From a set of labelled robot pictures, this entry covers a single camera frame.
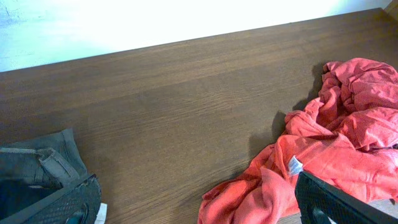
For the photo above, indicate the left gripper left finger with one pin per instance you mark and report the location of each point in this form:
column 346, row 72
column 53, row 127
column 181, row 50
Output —
column 78, row 202

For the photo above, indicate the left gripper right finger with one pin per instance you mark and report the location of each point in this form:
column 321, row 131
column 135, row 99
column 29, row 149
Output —
column 322, row 203

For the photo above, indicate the orange soccer t-shirt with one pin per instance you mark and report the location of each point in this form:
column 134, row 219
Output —
column 347, row 136

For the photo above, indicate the grey folded garment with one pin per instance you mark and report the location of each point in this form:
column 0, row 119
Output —
column 51, row 161

